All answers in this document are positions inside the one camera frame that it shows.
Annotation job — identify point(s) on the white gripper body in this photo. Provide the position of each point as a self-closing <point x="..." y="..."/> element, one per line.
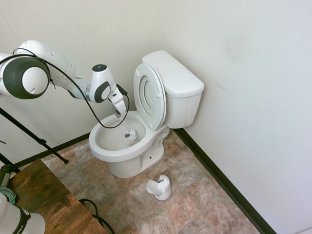
<point x="118" y="101"/>

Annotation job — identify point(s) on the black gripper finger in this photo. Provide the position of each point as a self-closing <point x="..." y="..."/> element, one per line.
<point x="119" y="115"/>
<point x="115" y="111"/>

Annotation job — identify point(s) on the white toilet brush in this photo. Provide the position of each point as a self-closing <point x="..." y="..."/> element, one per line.
<point x="131" y="135"/>

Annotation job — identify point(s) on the white toilet seat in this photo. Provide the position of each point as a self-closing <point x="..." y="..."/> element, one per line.
<point x="139" y="97"/>

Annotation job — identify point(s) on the white toilet lid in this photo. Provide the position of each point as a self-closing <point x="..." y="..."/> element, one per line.
<point x="151" y="93"/>

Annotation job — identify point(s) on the white toilet bowl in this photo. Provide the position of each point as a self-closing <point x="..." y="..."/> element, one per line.
<point x="126" y="156"/>

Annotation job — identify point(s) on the white toilet tank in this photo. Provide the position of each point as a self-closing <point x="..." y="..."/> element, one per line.
<point x="182" y="109"/>

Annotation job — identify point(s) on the black baseboard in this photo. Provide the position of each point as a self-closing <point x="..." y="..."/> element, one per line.
<point x="68" y="143"/>
<point x="219" y="175"/>

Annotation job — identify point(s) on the white tank lid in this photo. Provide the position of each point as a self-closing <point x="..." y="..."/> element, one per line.
<point x="175" y="73"/>

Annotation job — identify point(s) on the white brush holder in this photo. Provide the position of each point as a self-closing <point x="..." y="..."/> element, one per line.
<point x="164" y="192"/>

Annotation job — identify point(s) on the brown wooden table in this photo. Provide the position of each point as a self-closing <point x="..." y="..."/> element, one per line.
<point x="48" y="195"/>

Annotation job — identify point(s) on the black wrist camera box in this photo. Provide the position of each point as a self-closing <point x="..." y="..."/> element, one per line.
<point x="123" y="90"/>

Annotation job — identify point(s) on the black camera tripod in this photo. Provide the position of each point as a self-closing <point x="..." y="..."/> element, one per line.
<point x="26" y="131"/>

